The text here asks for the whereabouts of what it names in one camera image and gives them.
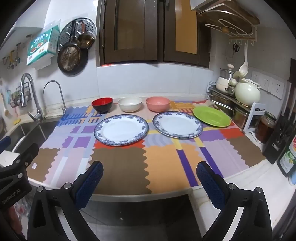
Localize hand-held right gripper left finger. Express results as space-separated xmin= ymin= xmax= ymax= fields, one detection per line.
xmin=27 ymin=161 xmax=104 ymax=241

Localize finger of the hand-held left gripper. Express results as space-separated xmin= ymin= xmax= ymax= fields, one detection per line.
xmin=0 ymin=136 xmax=12 ymax=154
xmin=0 ymin=143 xmax=39 ymax=173

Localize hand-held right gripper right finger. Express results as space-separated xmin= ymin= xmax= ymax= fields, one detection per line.
xmin=196 ymin=161 xmax=272 ymax=241

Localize blue patterned white plate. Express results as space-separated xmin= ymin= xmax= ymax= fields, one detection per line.
xmin=153 ymin=111 xmax=203 ymax=140
xmin=94 ymin=114 xmax=149 ymax=147

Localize green plate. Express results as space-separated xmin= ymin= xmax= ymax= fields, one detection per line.
xmin=193 ymin=107 xmax=231 ymax=128

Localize red and black bowl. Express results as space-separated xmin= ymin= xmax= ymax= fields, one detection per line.
xmin=91 ymin=97 xmax=113 ymax=114

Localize white bowl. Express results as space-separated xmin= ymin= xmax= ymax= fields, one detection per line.
xmin=118 ymin=97 xmax=143 ymax=113

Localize pink bowl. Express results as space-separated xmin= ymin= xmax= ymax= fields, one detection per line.
xmin=146 ymin=97 xmax=171 ymax=113

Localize white dish in sink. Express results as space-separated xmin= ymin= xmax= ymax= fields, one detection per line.
xmin=11 ymin=136 xmax=29 ymax=153

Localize steel kitchen sink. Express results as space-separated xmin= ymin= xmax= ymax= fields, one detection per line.
xmin=0 ymin=117 xmax=61 ymax=154

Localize tall chrome kitchen faucet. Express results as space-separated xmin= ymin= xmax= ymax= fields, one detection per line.
xmin=20 ymin=73 xmax=44 ymax=122

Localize colourful patterned table mat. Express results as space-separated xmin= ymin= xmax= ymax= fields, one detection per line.
xmin=26 ymin=100 xmax=266 ymax=194

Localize thin gooseneck faucet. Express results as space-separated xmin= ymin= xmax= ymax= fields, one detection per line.
xmin=43 ymin=80 xmax=67 ymax=114

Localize copper coloured pot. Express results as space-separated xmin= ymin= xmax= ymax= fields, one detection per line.
xmin=232 ymin=107 xmax=251 ymax=129

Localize glass jar with dark lid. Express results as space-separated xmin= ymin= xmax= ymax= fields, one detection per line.
xmin=255 ymin=111 xmax=277 ymax=144

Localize steel pot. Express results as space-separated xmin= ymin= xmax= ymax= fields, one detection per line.
xmin=211 ymin=93 xmax=236 ymax=116

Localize black knife block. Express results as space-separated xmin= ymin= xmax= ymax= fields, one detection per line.
xmin=262 ymin=80 xmax=296 ymax=165

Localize metal pot rack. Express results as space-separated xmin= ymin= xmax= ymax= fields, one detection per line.
xmin=207 ymin=81 xmax=267 ymax=134

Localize cream teapot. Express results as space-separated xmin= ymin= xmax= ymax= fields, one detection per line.
xmin=235 ymin=77 xmax=262 ymax=106

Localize teal and white paper box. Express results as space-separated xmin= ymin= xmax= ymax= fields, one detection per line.
xmin=26 ymin=25 xmax=60 ymax=70

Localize cream pot with lid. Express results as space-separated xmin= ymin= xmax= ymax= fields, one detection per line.
xmin=216 ymin=64 xmax=237 ymax=91

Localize black frying pan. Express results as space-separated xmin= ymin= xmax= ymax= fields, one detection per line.
xmin=57 ymin=22 xmax=89 ymax=76

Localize white ladle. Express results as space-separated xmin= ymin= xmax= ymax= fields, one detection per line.
xmin=238 ymin=43 xmax=249 ymax=75

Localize round steel steamer tray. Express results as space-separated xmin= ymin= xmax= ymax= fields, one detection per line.
xmin=58 ymin=19 xmax=97 ymax=52

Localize small brass saucepan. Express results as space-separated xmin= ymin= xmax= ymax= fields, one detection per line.
xmin=76 ymin=21 xmax=95 ymax=49

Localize wooden cutting board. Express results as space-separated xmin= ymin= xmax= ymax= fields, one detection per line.
xmin=198 ymin=5 xmax=260 ymax=26

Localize wire sponge basket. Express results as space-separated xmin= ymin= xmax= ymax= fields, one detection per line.
xmin=9 ymin=86 xmax=32 ymax=108

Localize white wall sockets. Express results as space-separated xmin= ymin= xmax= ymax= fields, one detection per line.
xmin=251 ymin=70 xmax=285 ymax=99

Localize white wire wall rack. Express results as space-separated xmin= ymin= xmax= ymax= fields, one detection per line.
xmin=196 ymin=2 xmax=260 ymax=48

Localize dark wooden window frame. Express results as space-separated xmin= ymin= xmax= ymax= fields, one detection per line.
xmin=97 ymin=0 xmax=211 ymax=68

